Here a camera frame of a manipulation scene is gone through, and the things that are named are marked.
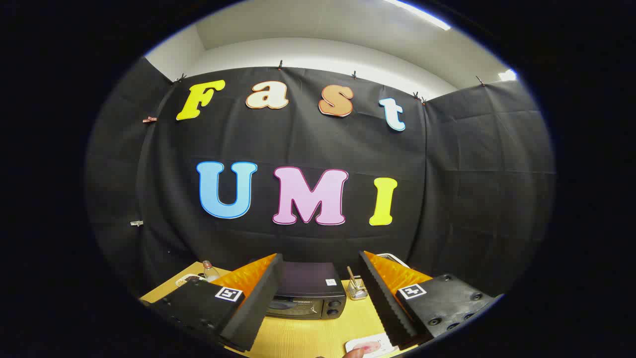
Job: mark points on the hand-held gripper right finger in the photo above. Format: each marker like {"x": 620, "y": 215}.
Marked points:
{"x": 385, "y": 308}

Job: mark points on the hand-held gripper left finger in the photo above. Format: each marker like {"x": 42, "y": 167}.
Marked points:
{"x": 258, "y": 308}

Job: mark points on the pink ham slice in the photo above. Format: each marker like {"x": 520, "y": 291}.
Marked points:
{"x": 371, "y": 346}

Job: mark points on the white food tray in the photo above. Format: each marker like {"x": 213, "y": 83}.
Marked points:
{"x": 357, "y": 344}

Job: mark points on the black toaster oven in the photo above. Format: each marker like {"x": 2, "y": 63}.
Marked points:
{"x": 308, "y": 281}

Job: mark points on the white bread toaster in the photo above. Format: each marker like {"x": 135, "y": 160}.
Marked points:
{"x": 397, "y": 258}

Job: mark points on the wooden stick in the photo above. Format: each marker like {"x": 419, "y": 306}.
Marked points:
{"x": 350, "y": 275}

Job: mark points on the clear plastic water bottle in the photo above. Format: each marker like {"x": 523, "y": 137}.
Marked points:
{"x": 210, "y": 272}

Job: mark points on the white divided snack dish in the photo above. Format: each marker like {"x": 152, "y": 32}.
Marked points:
{"x": 186, "y": 279}

